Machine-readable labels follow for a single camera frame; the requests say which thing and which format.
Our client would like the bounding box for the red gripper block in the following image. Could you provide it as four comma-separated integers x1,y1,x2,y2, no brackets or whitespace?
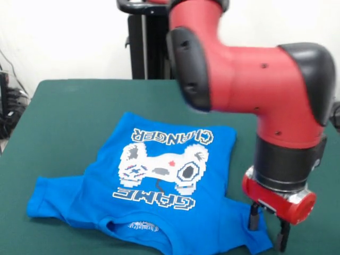
241,166,317,252

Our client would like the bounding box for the blue printed t-shirt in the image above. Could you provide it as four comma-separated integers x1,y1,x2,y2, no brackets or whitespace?
25,111,274,255

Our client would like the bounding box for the dark green table cloth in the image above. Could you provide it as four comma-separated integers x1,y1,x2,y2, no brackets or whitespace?
0,79,340,255

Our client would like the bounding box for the black electronics box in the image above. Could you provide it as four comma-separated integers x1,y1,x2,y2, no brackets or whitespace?
0,71,9,120

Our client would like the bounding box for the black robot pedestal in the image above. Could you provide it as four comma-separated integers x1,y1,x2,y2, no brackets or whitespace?
116,0,177,80

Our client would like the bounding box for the black cable bundle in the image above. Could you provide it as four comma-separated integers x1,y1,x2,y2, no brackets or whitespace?
0,87,30,139

